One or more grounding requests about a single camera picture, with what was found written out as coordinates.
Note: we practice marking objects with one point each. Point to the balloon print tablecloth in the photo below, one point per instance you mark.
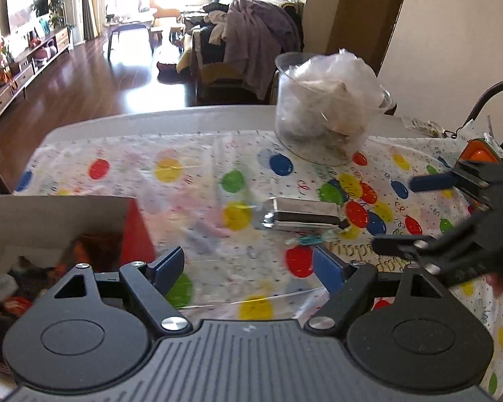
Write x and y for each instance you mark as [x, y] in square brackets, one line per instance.
[193, 155]

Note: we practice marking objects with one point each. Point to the dark pet bed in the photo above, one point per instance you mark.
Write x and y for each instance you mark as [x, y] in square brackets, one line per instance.
[172, 71]

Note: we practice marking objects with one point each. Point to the gooseneck desk lamp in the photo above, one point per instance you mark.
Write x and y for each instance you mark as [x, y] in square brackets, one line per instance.
[482, 96]

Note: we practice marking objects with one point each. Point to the wooden media cabinet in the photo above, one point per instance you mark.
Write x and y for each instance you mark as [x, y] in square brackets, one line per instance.
[29, 63]

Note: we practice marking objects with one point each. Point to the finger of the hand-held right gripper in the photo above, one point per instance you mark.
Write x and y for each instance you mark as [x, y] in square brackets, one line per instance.
[431, 182]
[402, 245]

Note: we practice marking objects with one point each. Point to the wooden coffee table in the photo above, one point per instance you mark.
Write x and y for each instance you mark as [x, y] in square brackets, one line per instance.
[125, 29]

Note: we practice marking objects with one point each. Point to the small green candy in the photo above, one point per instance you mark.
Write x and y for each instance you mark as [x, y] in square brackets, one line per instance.
[310, 240]

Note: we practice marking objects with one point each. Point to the sofa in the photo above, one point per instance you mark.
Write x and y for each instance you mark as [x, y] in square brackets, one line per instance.
[209, 63]

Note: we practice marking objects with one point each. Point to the pile of assorted snack packets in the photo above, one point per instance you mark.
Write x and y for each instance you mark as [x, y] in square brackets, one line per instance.
[16, 284]

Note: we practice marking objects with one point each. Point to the orange object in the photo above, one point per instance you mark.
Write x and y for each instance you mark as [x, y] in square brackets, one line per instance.
[475, 153]

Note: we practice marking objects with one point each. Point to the clear plastic container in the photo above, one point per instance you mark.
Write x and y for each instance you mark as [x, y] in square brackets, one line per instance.
[289, 109]

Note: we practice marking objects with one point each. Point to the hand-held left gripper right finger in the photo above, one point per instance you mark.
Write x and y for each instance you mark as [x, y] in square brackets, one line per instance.
[329, 270]

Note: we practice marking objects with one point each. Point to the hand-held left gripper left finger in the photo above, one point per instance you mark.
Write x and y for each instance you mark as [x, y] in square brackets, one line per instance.
[167, 268]

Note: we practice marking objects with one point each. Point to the red cardboard box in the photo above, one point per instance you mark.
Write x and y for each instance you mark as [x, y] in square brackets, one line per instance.
[46, 222]

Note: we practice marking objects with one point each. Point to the television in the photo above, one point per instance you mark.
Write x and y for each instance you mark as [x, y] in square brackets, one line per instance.
[23, 6]

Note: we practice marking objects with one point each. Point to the silver snack packet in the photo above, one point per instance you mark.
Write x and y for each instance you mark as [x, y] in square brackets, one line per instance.
[306, 213]

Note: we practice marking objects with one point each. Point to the purple blanket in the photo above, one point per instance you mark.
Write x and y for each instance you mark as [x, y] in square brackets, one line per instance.
[260, 42]

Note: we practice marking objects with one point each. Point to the small clear packet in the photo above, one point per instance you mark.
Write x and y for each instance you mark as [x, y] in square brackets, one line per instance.
[423, 125]

